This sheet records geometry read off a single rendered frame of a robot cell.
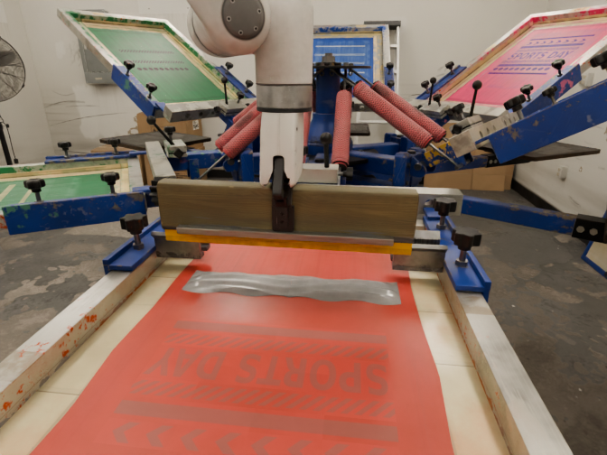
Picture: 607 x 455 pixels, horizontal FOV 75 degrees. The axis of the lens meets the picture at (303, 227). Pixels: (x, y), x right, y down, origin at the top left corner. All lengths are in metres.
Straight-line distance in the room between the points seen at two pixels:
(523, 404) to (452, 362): 0.11
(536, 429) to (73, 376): 0.50
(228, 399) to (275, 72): 0.39
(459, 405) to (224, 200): 0.40
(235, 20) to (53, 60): 5.57
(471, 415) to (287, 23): 0.48
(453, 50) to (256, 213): 4.42
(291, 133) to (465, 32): 4.47
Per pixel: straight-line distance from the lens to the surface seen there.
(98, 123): 5.78
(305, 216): 0.57
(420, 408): 0.49
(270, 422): 0.46
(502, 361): 0.52
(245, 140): 1.31
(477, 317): 0.58
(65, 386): 0.56
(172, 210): 0.63
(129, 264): 0.70
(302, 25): 0.53
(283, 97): 0.52
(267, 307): 0.62
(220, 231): 0.59
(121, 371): 0.56
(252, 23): 0.45
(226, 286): 0.67
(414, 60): 4.82
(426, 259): 0.69
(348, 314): 0.61
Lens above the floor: 1.30
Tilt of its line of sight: 22 degrees down
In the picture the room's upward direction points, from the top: straight up
